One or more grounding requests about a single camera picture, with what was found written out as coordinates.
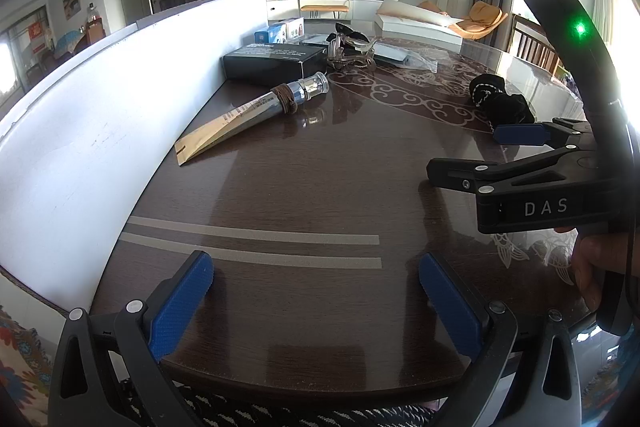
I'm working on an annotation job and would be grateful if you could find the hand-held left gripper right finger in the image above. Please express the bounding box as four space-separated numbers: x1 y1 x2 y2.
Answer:
417 252 583 427

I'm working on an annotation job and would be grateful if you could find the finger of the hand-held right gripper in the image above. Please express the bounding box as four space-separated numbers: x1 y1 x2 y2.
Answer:
426 146 597 208
491 117 596 152

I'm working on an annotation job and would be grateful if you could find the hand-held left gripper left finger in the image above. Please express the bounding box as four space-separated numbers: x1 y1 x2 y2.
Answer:
47 249 216 427

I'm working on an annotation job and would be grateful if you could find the black velvet rhinestone hair bow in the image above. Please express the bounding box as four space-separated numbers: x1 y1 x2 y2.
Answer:
469 74 537 126

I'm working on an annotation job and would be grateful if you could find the white cardboard partition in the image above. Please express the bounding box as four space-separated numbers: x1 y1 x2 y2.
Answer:
0 0 269 314

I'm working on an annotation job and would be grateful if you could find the black printed box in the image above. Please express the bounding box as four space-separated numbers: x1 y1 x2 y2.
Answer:
222 43 329 83

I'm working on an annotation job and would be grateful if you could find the person's right hand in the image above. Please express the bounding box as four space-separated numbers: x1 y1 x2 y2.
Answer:
555 224 627 313

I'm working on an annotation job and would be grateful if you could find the dark wooden chair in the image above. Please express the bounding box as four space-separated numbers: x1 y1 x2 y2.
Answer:
511 14 562 74

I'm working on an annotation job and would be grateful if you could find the orange lounge chair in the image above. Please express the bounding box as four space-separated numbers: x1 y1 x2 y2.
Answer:
417 1 509 42

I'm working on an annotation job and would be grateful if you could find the clear bag with grey item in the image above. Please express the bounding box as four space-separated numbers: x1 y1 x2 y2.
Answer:
300 34 439 73

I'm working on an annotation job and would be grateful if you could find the black and white zigzag cloth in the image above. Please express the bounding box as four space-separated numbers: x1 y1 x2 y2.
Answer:
120 377 437 427

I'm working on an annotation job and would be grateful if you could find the floral patterned cushion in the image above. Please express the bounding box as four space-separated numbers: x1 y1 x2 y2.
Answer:
0 304 57 414

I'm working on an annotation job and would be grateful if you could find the black velvet scrunchie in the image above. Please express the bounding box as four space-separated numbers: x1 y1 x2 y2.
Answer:
327 23 372 45

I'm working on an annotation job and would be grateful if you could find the glass tube with gold card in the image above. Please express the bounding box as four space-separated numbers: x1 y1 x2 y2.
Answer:
175 73 330 167

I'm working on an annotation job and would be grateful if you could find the wooden bench with metal legs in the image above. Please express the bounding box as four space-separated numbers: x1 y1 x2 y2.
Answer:
301 4 350 22

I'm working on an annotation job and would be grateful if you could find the white television cabinet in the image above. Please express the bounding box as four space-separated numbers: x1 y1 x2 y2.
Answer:
265 0 387 23

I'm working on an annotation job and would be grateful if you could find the blue and white box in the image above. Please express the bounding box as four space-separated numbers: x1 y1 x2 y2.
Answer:
254 18 306 46

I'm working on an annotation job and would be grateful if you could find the blue cloth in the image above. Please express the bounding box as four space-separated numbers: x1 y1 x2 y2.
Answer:
52 29 86 58

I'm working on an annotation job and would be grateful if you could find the window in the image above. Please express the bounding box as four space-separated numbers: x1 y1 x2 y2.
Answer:
0 32 17 94

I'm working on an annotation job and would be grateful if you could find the red door poster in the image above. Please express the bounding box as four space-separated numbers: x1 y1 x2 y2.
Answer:
27 21 50 53

